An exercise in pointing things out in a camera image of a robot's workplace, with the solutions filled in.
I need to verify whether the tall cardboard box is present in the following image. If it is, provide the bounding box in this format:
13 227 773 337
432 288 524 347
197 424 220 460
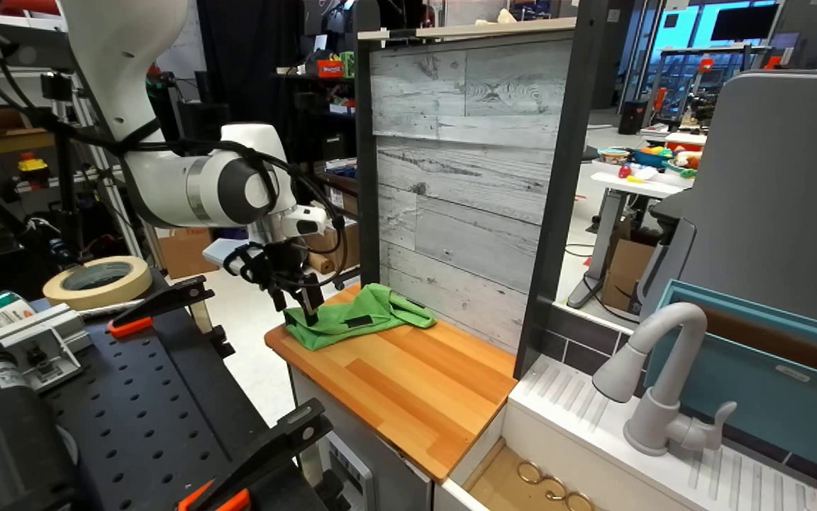
149 224 220 282

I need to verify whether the grey cabinet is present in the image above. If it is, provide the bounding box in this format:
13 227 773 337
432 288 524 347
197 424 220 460
290 366 434 511

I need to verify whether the whitewashed wood back panel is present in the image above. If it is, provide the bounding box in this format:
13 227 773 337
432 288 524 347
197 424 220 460
366 38 575 354

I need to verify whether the low cardboard box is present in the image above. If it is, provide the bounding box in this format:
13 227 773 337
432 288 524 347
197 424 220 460
302 221 363 278

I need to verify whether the white background table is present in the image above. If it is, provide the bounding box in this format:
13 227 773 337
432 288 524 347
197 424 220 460
565 166 700 310

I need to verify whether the black perforated board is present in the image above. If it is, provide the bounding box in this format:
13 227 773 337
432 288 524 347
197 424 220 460
41 308 332 511

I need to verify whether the black clamp with orange tip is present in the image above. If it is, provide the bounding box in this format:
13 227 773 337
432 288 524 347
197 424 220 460
105 275 217 342
176 398 334 511

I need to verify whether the teal panel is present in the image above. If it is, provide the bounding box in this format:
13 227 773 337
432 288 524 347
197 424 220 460
644 278 817 485

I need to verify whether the white sink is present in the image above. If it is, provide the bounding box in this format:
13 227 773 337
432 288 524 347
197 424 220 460
434 353 817 511

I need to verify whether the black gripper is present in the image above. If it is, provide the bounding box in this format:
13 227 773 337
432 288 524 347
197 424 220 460
234 238 327 327

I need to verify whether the green towel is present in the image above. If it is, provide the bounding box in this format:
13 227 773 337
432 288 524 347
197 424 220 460
280 282 436 354

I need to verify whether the large grey panel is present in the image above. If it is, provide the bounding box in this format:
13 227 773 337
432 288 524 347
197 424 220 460
674 65 817 336

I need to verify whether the black frame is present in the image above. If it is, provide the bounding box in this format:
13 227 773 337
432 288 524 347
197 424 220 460
351 0 639 381

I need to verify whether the cardboard box under table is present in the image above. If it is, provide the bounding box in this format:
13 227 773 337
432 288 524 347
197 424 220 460
597 237 657 312

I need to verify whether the black camera on stand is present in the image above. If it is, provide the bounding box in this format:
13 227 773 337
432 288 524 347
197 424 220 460
0 21 74 71

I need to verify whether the wooden countertop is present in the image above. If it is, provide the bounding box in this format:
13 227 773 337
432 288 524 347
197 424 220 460
263 288 519 484

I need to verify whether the white device with green label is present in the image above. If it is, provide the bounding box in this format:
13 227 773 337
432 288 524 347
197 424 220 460
0 291 85 393

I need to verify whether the grey faucet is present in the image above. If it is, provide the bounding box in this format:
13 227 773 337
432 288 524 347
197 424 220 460
590 302 739 464

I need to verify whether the masking tape roll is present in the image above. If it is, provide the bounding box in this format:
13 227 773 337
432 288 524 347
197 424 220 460
39 252 155 310

